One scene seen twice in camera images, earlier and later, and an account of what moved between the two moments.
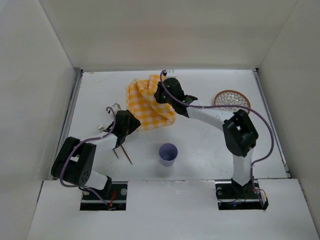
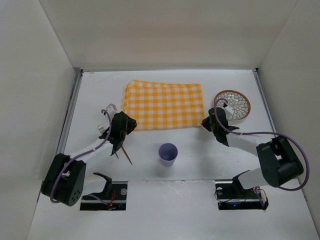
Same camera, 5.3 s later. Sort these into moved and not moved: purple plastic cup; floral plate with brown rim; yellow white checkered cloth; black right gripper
Moved: yellow white checkered cloth; black right gripper
Not moved: purple plastic cup; floral plate with brown rim
